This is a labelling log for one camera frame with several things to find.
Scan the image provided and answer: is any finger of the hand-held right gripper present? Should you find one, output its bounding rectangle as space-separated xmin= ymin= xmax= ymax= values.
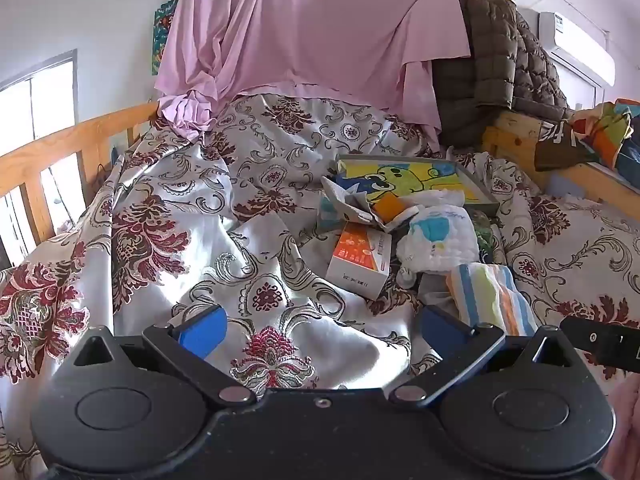
xmin=560 ymin=314 xmax=640 ymax=375

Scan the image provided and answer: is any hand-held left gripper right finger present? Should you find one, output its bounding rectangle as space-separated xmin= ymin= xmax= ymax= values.
xmin=389 ymin=305 xmax=583 ymax=407

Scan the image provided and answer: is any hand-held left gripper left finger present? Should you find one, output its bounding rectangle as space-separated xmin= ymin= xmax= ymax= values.
xmin=66 ymin=304 xmax=257 ymax=406

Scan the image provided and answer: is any striped cloth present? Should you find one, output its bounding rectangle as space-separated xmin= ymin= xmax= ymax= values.
xmin=445 ymin=262 xmax=538 ymax=336

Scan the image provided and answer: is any white printed gauze cloth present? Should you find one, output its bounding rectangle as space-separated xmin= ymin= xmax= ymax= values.
xmin=396 ymin=192 xmax=482 ymax=288

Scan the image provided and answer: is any orange felt cloth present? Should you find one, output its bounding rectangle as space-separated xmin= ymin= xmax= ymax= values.
xmin=372 ymin=197 xmax=408 ymax=226

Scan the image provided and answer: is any yellow cartoon picture tray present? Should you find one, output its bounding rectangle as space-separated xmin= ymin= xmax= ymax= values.
xmin=334 ymin=154 xmax=501 ymax=217

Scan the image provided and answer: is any paper with orange block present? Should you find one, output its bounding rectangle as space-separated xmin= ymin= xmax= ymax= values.
xmin=320 ymin=175 xmax=401 ymax=233

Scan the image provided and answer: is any teal white packet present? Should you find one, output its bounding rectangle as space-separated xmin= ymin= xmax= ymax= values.
xmin=316 ymin=195 xmax=351 ymax=233

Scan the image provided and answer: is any pink fuzzy cloth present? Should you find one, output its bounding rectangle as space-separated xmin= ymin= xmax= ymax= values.
xmin=602 ymin=375 xmax=640 ymax=480

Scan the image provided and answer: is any bag of green beads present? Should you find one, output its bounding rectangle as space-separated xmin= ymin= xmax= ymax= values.
xmin=470 ymin=210 xmax=496 ymax=263

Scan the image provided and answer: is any orange and white box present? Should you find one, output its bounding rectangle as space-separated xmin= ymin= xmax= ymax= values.
xmin=326 ymin=221 xmax=393 ymax=298

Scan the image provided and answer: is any floral satin blanket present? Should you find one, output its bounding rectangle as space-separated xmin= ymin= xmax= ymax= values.
xmin=0 ymin=92 xmax=640 ymax=480

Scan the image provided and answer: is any light blue board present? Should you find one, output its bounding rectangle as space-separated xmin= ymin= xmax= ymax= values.
xmin=545 ymin=170 xmax=601 ymax=201

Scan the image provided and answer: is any colourful patchwork cloth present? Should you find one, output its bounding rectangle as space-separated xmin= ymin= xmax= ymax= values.
xmin=570 ymin=100 xmax=640 ymax=171

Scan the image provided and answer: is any brown puffer jacket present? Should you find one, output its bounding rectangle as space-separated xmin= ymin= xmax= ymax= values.
xmin=431 ymin=0 xmax=571 ymax=158

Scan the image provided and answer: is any window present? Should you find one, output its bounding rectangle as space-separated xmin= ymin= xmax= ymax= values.
xmin=0 ymin=50 xmax=78 ymax=261

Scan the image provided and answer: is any white air conditioner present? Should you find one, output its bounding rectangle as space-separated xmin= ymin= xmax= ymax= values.
xmin=537 ymin=10 xmax=616 ymax=86

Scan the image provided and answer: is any pink bed sheet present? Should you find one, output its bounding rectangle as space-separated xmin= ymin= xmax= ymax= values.
xmin=154 ymin=0 xmax=473 ymax=142

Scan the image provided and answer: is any light wooden bed frame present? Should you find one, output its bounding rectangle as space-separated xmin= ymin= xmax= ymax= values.
xmin=482 ymin=110 xmax=640 ymax=216

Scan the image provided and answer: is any wooden bed rail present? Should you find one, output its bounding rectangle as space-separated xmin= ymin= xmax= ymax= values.
xmin=0 ymin=101 xmax=161 ymax=256

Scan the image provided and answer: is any teal wall poster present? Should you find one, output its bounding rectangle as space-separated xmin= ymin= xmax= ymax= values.
xmin=151 ymin=0 xmax=179 ymax=77

